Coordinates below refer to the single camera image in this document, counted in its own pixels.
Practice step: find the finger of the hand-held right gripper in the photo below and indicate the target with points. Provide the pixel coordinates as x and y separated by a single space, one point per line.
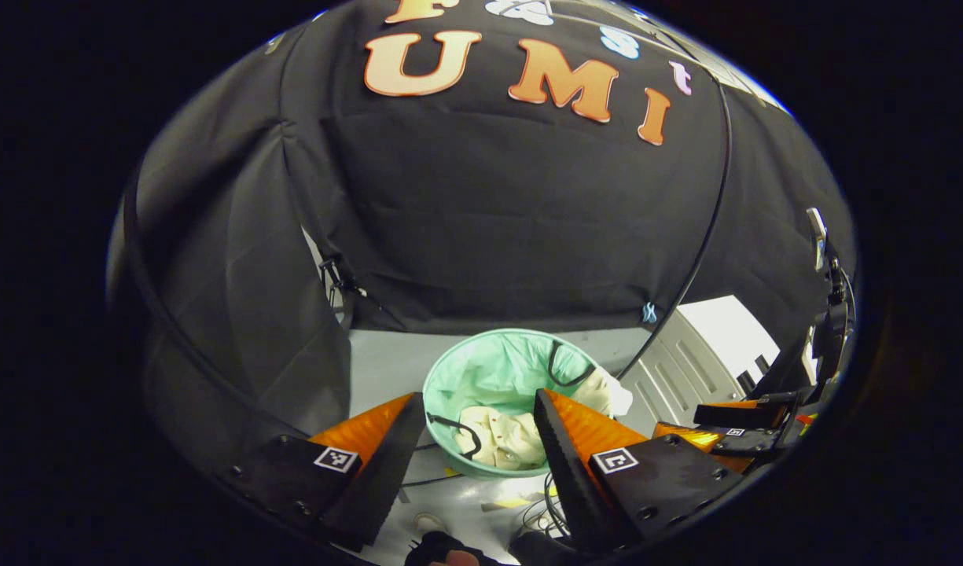
733 415
740 444

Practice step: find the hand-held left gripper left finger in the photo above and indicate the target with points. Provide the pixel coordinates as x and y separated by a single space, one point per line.
383 472

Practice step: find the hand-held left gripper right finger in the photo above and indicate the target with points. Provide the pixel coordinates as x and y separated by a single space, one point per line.
571 479

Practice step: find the cream button jacket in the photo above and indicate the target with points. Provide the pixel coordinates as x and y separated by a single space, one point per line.
505 440

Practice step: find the green laundry hamper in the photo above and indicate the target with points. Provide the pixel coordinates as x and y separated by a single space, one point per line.
489 369

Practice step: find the black clamp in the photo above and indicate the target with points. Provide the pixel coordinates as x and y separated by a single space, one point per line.
336 275

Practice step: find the black clothes rail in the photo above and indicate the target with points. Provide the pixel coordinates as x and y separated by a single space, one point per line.
705 236

